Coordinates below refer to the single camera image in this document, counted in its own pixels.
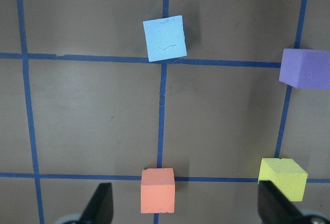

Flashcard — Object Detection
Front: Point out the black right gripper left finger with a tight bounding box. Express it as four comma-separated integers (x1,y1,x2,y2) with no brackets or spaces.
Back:
80,183,114,223

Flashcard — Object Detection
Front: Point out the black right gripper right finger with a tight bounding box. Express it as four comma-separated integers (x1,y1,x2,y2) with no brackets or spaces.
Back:
257,180,329,224

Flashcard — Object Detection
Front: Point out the yellow foam block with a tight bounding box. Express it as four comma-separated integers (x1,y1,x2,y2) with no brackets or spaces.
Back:
258,158,308,202

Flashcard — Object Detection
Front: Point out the orange foam block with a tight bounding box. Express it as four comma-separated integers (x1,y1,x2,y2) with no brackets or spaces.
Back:
140,168,175,214

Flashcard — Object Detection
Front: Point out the purple foam block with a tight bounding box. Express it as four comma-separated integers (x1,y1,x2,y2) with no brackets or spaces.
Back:
279,48,329,90

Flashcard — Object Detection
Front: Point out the light blue foam block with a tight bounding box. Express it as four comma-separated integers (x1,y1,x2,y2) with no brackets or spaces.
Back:
143,15,187,62

